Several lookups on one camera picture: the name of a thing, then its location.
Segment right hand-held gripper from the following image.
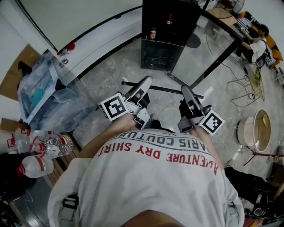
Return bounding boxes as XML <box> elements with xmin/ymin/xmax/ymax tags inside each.
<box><xmin>177</xmin><ymin>84</ymin><xmax>225</xmax><ymax>137</ymax></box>

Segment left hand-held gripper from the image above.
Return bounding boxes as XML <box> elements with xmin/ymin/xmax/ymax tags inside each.
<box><xmin>99</xmin><ymin>75</ymin><xmax>154</xmax><ymax>131</ymax></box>

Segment black shelf cabinet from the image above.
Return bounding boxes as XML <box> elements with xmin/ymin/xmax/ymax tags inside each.
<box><xmin>140</xmin><ymin>0</ymin><xmax>202</xmax><ymax>72</ymax></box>

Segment person's left forearm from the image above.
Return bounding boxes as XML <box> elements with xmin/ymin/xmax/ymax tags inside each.
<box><xmin>79</xmin><ymin>114</ymin><xmax>137</xmax><ymax>159</ymax></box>

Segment person's right forearm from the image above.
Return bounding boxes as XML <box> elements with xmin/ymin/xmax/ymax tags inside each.
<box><xmin>189</xmin><ymin>126</ymin><xmax>218</xmax><ymax>161</ymax></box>

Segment person's leg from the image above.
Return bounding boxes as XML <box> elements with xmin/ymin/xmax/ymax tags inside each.
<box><xmin>149</xmin><ymin>113</ymin><xmax>176</xmax><ymax>134</ymax></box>

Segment clear glass shelf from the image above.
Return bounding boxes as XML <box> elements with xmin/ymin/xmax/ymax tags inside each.
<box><xmin>133</xmin><ymin>37</ymin><xmax>185</xmax><ymax>48</ymax></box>

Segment black standing fan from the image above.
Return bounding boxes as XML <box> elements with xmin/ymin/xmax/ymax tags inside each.
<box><xmin>185</xmin><ymin>0</ymin><xmax>220</xmax><ymax>49</ymax></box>

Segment clear acrylic case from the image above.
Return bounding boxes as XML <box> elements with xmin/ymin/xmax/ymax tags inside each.
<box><xmin>17</xmin><ymin>48</ymin><xmax>99</xmax><ymax>133</ymax></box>

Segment wooden side table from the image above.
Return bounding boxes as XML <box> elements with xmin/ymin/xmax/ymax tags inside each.
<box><xmin>208</xmin><ymin>8</ymin><xmax>238</xmax><ymax>27</ymax></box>

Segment white projector screen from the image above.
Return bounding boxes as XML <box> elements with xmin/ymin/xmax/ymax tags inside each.
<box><xmin>16</xmin><ymin>0</ymin><xmax>142</xmax><ymax>53</ymax></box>

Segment tripod stand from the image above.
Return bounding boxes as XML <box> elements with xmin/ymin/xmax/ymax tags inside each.
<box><xmin>243</xmin><ymin>148</ymin><xmax>284</xmax><ymax>166</ymax></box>

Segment sofa with yellow cushions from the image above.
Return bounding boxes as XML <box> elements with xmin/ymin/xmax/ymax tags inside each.
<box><xmin>236</xmin><ymin>11</ymin><xmax>284</xmax><ymax>69</ymax></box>

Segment black bag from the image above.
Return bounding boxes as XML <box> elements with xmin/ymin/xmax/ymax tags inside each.
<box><xmin>0</xmin><ymin>153</ymin><xmax>37</xmax><ymax>197</ymax></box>
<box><xmin>224</xmin><ymin>166</ymin><xmax>279</xmax><ymax>208</ymax></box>

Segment clear water bottle red label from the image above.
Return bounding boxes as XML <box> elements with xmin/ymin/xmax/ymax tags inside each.
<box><xmin>31</xmin><ymin>130</ymin><xmax>54</xmax><ymax>145</ymax></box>
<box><xmin>43</xmin><ymin>134</ymin><xmax>74</xmax><ymax>159</ymax></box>
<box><xmin>16</xmin><ymin>155</ymin><xmax>54</xmax><ymax>179</ymax></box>
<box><xmin>6</xmin><ymin>130</ymin><xmax>31</xmax><ymax>155</ymax></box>

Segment person's white printed shirt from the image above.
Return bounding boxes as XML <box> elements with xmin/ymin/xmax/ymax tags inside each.
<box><xmin>47</xmin><ymin>127</ymin><xmax>245</xmax><ymax>227</ymax></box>

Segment teal plastic item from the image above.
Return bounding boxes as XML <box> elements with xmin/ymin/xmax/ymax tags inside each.
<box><xmin>30</xmin><ymin>75</ymin><xmax>53</xmax><ymax>107</ymax></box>

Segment plastic water bottles red labels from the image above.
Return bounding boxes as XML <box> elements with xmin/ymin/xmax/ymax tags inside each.
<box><xmin>45</xmin><ymin>133</ymin><xmax>83</xmax><ymax>188</ymax></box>

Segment person's chin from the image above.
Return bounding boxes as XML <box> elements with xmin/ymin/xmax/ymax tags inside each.
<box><xmin>121</xmin><ymin>209</ymin><xmax>186</xmax><ymax>227</ymax></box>

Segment brown cardboard sheet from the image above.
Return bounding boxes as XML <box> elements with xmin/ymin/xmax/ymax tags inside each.
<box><xmin>0</xmin><ymin>43</ymin><xmax>44</xmax><ymax>102</ymax></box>

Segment black cabinet frame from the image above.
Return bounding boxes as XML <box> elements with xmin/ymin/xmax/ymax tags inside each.
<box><xmin>170</xmin><ymin>10</ymin><xmax>245</xmax><ymax>89</ymax></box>

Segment black floor cable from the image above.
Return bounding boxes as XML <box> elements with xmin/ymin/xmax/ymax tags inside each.
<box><xmin>221</xmin><ymin>62</ymin><xmax>251</xmax><ymax>82</ymax></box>

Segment gold wire chair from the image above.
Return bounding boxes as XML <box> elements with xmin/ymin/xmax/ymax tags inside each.
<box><xmin>227</xmin><ymin>64</ymin><xmax>266</xmax><ymax>107</ymax></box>

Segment grey harness strap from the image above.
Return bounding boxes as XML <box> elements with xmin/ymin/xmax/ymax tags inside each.
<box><xmin>226</xmin><ymin>199</ymin><xmax>240</xmax><ymax>222</ymax></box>
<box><xmin>59</xmin><ymin>194</ymin><xmax>80</xmax><ymax>222</ymax></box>

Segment black bracket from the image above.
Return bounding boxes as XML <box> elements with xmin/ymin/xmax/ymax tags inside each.
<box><xmin>17</xmin><ymin>60</ymin><xmax>33</xmax><ymax>77</ymax></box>

